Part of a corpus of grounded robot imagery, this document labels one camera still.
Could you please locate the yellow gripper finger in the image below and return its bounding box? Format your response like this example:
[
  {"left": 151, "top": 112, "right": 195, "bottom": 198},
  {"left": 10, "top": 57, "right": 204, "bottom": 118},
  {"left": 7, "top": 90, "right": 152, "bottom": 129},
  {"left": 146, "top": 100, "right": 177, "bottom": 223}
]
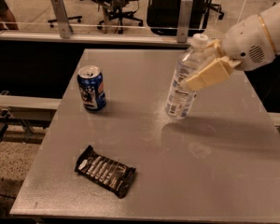
[
  {"left": 206, "top": 39, "right": 225, "bottom": 58},
  {"left": 180, "top": 56, "right": 241, "bottom": 91}
]

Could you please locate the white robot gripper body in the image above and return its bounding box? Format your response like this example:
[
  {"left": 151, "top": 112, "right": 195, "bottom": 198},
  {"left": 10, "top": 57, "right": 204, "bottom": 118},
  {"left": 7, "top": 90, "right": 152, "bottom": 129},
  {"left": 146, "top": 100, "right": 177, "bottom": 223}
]
[{"left": 222, "top": 15, "right": 275, "bottom": 71}]

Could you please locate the clear plastic water bottle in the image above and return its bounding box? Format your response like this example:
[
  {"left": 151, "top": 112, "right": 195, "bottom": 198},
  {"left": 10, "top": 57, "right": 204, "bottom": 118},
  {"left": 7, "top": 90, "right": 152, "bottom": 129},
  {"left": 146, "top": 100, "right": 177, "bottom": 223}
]
[{"left": 165, "top": 34, "right": 214, "bottom": 119}]

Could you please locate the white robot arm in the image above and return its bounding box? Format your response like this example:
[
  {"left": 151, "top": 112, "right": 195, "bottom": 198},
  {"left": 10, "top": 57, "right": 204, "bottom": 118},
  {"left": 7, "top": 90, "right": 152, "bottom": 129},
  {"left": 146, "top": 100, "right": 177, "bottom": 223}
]
[{"left": 179, "top": 2, "right": 280, "bottom": 91}]

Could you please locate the black rxbar chocolate wrapper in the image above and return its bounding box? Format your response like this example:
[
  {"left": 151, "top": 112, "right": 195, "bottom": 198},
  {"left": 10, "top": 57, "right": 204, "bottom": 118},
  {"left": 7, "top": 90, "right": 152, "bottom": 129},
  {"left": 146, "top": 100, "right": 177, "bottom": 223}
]
[{"left": 75, "top": 146, "right": 136, "bottom": 199}]

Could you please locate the black office chair right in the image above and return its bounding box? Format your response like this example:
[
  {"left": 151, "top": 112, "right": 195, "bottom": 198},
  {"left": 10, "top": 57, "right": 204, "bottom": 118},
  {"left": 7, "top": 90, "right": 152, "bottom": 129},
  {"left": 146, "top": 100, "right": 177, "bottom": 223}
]
[{"left": 204, "top": 0, "right": 226, "bottom": 21}]

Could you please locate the black cabinet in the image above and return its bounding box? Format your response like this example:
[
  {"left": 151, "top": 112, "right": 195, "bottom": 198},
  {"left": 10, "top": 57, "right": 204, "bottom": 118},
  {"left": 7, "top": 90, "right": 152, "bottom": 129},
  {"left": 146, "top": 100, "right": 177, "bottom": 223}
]
[{"left": 147, "top": 0, "right": 206, "bottom": 36}]

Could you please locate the blue soda can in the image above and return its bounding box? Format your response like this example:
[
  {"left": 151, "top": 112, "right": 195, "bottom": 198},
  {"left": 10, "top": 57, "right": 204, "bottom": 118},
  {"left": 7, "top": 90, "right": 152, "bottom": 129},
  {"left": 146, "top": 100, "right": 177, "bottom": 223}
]
[{"left": 77, "top": 65, "right": 106, "bottom": 112}]

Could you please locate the right metal glass bracket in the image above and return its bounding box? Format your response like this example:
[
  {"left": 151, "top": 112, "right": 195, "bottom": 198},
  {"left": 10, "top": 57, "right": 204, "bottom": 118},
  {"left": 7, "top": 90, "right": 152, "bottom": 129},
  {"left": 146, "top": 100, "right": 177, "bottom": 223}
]
[{"left": 176, "top": 0, "right": 193, "bottom": 43}]

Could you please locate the metal glass bracket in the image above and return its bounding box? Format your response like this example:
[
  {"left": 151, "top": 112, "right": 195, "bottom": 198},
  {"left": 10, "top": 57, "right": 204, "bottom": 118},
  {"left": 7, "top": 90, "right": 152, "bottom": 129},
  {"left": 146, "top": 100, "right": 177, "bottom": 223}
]
[
  {"left": 176, "top": 0, "right": 193, "bottom": 43},
  {"left": 50, "top": 0, "right": 72, "bottom": 38}
]

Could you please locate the left metal glass bracket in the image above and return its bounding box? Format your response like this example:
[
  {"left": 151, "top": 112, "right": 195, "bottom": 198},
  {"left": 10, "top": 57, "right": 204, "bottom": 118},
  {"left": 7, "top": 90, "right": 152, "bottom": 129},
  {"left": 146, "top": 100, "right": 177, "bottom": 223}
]
[{"left": 50, "top": 0, "right": 72, "bottom": 38}]

